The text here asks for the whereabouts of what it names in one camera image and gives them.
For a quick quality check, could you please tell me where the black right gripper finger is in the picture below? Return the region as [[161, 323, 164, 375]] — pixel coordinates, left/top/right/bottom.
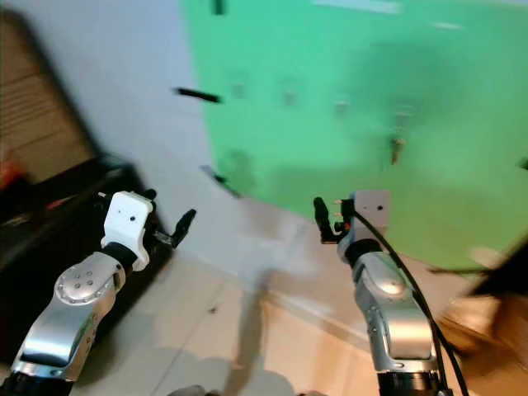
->
[[313, 196, 339, 243]]

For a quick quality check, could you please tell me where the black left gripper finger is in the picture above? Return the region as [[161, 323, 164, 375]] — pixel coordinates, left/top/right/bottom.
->
[[172, 209, 197, 247]]

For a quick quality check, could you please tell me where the hanging metal key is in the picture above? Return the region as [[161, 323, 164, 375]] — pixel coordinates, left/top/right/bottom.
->
[[390, 136, 407, 166]]

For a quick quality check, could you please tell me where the black glass table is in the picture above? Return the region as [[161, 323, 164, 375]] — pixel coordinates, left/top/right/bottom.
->
[[0, 157, 174, 368]]

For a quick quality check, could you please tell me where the large brown cardboard box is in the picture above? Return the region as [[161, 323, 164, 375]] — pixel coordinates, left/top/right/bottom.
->
[[0, 8, 100, 186]]

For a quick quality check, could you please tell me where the brown wooden furniture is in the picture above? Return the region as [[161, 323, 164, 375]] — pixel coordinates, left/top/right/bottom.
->
[[433, 247, 528, 396]]

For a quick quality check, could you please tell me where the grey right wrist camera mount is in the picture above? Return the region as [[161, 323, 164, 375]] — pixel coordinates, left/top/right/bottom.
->
[[340, 190, 391, 252]]

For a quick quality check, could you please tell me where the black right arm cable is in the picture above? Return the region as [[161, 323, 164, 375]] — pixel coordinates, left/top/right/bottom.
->
[[351, 210, 469, 396]]

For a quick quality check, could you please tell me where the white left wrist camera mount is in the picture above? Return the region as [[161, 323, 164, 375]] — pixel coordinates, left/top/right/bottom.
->
[[101, 191, 156, 270]]

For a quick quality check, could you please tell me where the grey wall peg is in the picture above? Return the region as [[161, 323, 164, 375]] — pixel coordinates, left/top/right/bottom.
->
[[200, 165, 242, 199]]

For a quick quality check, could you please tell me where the green wall hook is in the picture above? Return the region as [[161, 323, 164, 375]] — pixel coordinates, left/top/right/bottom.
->
[[332, 93, 354, 118], [393, 104, 415, 130], [229, 73, 252, 100]]

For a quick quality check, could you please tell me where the black wall peg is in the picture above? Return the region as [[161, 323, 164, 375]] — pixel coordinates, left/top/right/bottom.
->
[[173, 87, 224, 105]]

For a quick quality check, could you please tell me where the green wall board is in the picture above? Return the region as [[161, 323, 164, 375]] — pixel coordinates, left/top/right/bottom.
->
[[180, 0, 528, 271]]

